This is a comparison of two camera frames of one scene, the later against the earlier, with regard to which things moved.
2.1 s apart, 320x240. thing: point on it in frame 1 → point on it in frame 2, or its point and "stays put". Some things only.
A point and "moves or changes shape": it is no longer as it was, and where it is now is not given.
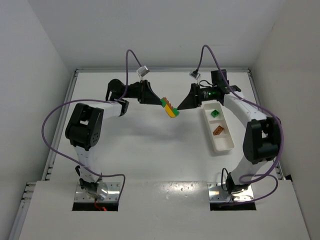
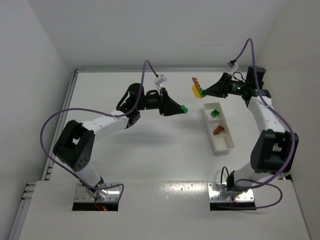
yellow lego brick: [169, 111] moves or changes shape
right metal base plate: [217, 194] stays put
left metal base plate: [113, 195] stays put
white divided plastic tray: [217, 125] stays put
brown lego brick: [168, 103] moves or changes shape
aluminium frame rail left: [16, 231] stays put
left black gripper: [144, 92] → [163, 102]
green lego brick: [215, 113] stays put
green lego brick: [175, 111] moves or changes shape
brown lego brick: [218, 130] stays put
